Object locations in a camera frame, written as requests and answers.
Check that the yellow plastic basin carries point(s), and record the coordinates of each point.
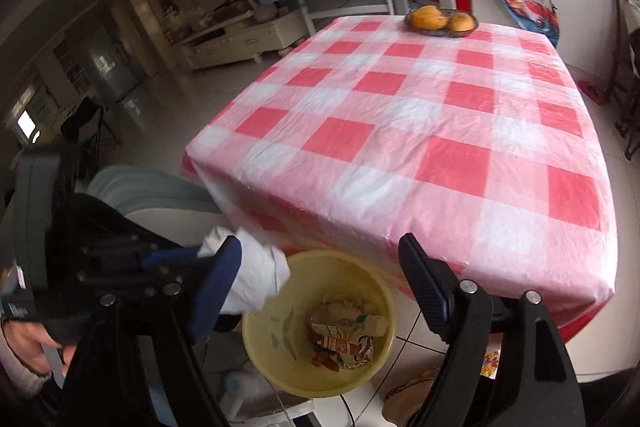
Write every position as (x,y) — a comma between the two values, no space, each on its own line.
(280,357)

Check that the bowl of oranges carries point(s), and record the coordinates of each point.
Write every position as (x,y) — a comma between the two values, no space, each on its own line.
(440,32)

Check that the red slipper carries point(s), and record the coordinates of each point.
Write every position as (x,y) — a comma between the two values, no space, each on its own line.
(591,92)

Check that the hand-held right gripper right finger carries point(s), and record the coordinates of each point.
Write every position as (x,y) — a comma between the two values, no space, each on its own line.
(427,292)

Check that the drink carton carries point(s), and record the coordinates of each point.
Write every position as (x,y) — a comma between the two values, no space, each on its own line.
(345,349)

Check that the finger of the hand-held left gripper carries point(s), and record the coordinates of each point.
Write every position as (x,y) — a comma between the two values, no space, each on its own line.
(125,281)
(170,257)

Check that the orange fruit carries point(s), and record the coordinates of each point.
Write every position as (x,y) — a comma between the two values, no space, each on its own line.
(429,18)
(461,22)

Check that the white paper wad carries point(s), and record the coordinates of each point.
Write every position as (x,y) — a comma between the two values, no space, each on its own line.
(255,272)

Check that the colourful patterned mat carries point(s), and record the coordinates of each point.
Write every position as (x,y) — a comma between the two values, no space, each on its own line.
(491,362)

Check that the red white checked tablecloth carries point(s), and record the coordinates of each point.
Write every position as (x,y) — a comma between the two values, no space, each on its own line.
(400,132)

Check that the white kettlebell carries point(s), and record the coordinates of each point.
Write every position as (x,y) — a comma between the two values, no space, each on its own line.
(262,9)

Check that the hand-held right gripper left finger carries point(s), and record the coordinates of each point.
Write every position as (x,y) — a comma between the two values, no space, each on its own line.
(220,292)

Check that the dark wooden chair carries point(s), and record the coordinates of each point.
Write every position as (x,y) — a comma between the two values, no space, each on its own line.
(622,47)

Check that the pale green sofa chair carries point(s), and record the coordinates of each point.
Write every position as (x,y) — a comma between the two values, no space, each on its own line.
(150,192)

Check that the small white appliance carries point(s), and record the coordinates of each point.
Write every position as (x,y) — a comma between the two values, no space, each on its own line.
(245,387)

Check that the patterned yellow slipper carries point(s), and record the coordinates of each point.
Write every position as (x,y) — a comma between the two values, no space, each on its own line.
(410,397)

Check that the person's left forearm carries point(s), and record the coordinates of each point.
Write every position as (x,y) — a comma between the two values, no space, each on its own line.
(20,384)

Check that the cream television cabinet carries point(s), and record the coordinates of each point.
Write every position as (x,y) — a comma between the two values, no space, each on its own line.
(240,39)

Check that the black tripod stand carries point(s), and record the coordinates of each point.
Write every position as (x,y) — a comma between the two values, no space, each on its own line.
(90,127)

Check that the person's left hand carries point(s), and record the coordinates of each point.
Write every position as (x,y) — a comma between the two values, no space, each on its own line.
(30,347)

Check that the clear plastic bottle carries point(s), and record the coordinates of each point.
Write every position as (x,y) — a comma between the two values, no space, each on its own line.
(370,326)

